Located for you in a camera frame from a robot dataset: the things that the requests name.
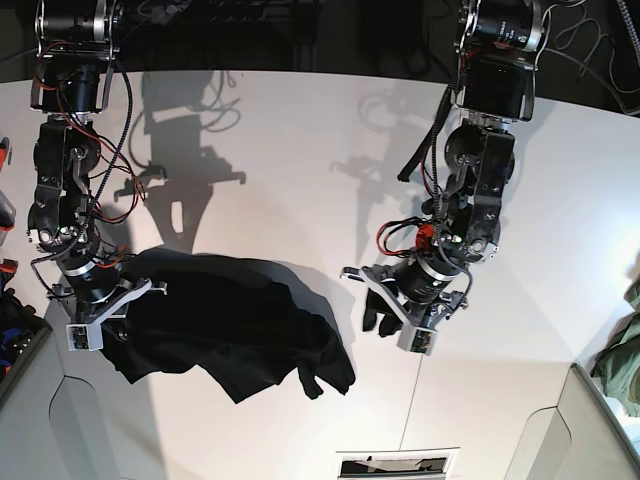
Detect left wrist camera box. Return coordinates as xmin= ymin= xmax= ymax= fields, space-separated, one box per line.
xmin=397 ymin=324 xmax=438 ymax=355

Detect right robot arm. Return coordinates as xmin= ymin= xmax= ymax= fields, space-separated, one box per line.
xmin=27 ymin=1 xmax=146 ymax=324

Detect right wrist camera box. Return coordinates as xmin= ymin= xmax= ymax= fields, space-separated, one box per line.
xmin=65 ymin=322 xmax=104 ymax=352

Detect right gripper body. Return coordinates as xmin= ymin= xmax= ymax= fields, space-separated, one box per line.
xmin=47 ymin=258 xmax=168 ymax=325

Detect green cloth pile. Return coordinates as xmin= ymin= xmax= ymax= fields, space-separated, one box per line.
xmin=591 ymin=279 xmax=639 ymax=418

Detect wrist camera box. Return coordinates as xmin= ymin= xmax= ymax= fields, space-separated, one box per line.
xmin=65 ymin=322 xmax=104 ymax=352
xmin=397 ymin=324 xmax=438 ymax=355

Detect black t-shirt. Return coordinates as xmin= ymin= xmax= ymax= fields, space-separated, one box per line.
xmin=100 ymin=248 xmax=356 ymax=403

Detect white paper sheet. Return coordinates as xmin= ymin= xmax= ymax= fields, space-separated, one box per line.
xmin=336 ymin=447 xmax=460 ymax=480

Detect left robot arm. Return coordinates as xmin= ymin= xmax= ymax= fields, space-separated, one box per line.
xmin=342 ymin=1 xmax=548 ymax=353

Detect grey bin with clothes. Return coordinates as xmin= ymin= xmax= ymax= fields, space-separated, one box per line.
xmin=1 ymin=259 xmax=52 ymax=403

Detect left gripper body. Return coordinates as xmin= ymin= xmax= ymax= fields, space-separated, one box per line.
xmin=341 ymin=252 xmax=468 ymax=328

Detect grey braided cable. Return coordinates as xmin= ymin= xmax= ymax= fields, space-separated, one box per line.
xmin=548 ymin=0 xmax=640 ymax=116

